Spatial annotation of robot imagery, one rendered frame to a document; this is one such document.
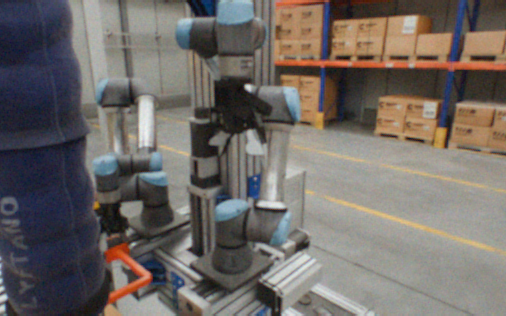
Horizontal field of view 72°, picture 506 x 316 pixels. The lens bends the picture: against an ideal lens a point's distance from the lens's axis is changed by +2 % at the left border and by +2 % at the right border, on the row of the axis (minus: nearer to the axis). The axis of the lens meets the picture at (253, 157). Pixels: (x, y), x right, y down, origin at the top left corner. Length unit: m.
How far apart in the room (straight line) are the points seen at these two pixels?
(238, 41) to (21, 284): 0.69
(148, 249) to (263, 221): 0.65
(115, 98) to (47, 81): 0.82
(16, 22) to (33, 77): 0.09
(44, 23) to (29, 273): 0.51
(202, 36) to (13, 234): 0.59
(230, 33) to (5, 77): 0.42
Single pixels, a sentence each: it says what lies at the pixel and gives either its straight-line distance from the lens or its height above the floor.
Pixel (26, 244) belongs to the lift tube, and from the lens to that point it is 0.88.
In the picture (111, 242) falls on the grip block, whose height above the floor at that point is 1.10.
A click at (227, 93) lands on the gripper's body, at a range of 0.76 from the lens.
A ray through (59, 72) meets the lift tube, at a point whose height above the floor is 1.73.
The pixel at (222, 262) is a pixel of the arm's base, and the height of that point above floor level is 1.08.
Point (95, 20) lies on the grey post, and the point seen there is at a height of 2.11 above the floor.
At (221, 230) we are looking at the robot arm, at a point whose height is 1.19.
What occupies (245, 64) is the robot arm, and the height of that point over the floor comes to 1.75.
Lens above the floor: 1.77
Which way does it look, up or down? 17 degrees down
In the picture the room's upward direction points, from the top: straight up
